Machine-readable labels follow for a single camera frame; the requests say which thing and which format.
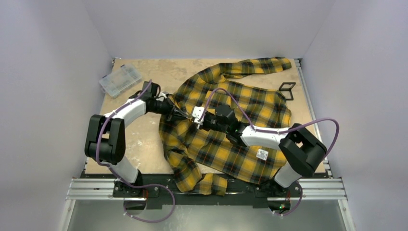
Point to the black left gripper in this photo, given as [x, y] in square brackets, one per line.
[174, 112]

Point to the yellow plaid flannel shirt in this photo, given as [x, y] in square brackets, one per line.
[231, 106]

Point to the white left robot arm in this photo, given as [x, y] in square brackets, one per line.
[106, 140]

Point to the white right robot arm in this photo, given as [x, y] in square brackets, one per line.
[302, 150]

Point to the clear plastic organizer box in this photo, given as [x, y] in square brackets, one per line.
[120, 80]

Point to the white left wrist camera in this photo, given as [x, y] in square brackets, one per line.
[162, 96]

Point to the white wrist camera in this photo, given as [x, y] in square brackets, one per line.
[198, 115]
[162, 96]

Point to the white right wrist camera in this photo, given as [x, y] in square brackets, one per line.
[198, 115]

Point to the black rectangular frame stand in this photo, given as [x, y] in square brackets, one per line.
[288, 87]

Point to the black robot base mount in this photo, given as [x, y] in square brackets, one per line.
[157, 190]

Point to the aluminium rail frame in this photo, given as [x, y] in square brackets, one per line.
[144, 148]

